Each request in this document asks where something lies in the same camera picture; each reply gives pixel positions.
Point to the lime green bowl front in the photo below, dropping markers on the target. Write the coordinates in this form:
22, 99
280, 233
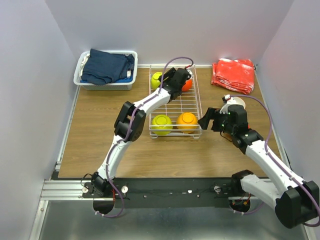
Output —
161, 125

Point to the dark blue jeans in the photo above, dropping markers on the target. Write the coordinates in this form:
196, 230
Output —
103, 67

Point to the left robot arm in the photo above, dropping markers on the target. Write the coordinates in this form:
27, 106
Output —
129, 126

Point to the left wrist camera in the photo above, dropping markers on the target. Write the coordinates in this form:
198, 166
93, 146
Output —
189, 70

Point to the white black striped bowl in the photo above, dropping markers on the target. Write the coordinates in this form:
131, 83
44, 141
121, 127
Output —
237, 101

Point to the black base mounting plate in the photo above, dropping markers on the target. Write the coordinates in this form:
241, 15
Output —
136, 193

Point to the blue cloth in basket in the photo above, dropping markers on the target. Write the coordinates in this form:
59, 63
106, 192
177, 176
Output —
124, 80

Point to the white plastic laundry basket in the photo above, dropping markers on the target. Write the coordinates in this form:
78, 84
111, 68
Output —
109, 86

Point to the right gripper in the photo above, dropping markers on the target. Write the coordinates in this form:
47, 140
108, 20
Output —
211, 112

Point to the aluminium frame rail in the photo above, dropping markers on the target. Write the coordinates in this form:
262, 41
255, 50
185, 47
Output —
61, 190

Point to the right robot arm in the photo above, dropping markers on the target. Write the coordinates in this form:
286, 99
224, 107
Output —
294, 200

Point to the red white folded towel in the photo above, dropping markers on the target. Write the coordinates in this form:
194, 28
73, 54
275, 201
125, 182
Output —
234, 75

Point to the white cloth in basket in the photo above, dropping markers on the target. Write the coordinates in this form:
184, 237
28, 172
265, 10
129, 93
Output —
83, 63

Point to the lime green bowl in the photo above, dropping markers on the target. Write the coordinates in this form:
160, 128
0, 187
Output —
161, 125
155, 80

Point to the yellow orange bowl front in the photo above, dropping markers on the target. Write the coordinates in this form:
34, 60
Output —
187, 122

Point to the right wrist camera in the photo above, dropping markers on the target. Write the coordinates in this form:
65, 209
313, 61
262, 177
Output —
224, 99

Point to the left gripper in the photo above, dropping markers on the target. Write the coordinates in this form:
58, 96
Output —
168, 74

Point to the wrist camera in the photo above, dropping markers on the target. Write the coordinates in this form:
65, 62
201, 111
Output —
224, 99
189, 70

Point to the white wire dish rack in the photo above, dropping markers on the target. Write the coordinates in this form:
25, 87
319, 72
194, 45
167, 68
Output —
187, 102

